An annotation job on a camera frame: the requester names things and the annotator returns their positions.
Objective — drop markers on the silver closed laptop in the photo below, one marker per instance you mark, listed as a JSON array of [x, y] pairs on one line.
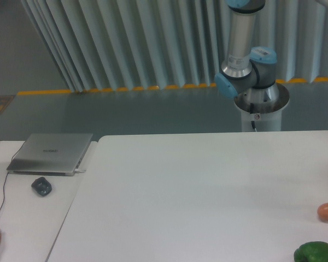
[[52, 154]]

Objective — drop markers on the white folding partition screen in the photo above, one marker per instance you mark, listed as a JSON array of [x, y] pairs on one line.
[[131, 44]]

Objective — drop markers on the white usb plug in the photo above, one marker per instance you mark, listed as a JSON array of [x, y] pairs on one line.
[[78, 171]]

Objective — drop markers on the green bell pepper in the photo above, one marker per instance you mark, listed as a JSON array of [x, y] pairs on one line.
[[312, 251]]

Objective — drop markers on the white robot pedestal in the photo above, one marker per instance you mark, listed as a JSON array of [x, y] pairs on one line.
[[261, 109]]

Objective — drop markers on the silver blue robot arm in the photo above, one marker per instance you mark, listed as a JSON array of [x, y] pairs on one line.
[[242, 46]]

